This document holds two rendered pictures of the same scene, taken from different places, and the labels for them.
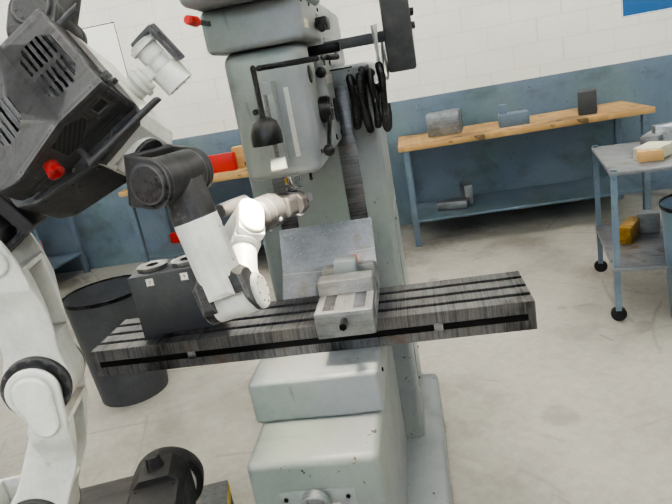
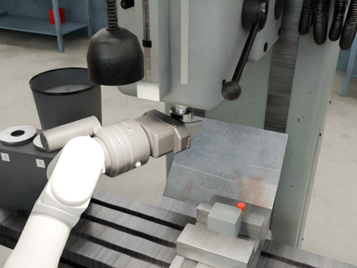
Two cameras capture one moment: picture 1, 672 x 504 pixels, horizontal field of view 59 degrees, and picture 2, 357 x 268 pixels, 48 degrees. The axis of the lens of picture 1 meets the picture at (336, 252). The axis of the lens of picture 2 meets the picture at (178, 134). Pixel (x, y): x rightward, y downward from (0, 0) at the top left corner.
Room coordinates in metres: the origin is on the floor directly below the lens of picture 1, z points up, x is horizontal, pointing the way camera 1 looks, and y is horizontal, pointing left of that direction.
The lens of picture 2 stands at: (0.92, -0.10, 1.60)
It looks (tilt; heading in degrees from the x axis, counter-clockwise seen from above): 29 degrees down; 15
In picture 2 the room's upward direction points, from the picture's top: straight up
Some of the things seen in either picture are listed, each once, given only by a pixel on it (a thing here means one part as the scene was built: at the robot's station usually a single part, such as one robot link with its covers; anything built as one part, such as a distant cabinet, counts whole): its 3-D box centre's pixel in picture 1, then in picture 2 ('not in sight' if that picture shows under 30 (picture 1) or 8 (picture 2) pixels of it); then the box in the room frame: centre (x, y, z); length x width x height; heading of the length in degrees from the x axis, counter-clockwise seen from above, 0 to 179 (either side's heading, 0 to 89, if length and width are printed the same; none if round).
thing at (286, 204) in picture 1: (277, 208); (144, 139); (1.52, 0.13, 1.23); 0.13 x 0.12 x 0.10; 56
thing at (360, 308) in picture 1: (349, 291); (218, 252); (1.55, -0.02, 0.96); 0.35 x 0.15 x 0.11; 171
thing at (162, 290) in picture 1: (177, 293); (41, 169); (1.67, 0.48, 1.01); 0.22 x 0.12 x 0.20; 89
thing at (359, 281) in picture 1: (346, 283); (215, 249); (1.52, -0.01, 1.00); 0.15 x 0.06 x 0.04; 81
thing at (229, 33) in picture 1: (267, 28); not in sight; (1.64, 0.07, 1.68); 0.34 x 0.24 x 0.10; 171
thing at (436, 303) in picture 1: (308, 323); (167, 256); (1.60, 0.12, 0.87); 1.24 x 0.23 x 0.08; 81
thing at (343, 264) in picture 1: (346, 268); (224, 223); (1.58, -0.02, 1.02); 0.06 x 0.05 x 0.06; 81
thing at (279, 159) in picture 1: (272, 126); (152, 30); (1.49, 0.10, 1.45); 0.04 x 0.04 x 0.21; 81
